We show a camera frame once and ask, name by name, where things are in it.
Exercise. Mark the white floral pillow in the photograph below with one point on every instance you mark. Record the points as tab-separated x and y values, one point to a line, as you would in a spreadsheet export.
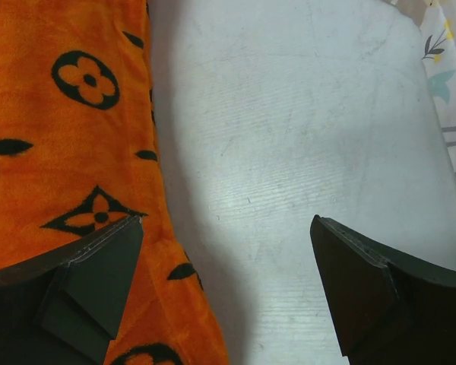
436	21

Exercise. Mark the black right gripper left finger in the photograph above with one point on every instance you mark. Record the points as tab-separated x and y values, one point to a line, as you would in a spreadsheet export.
66	305

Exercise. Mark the orange black-patterned pillowcase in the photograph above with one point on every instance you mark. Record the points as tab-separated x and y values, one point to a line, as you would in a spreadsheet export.
79	151

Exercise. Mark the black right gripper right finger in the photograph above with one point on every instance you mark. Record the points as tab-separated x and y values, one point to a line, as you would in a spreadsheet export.
387	307

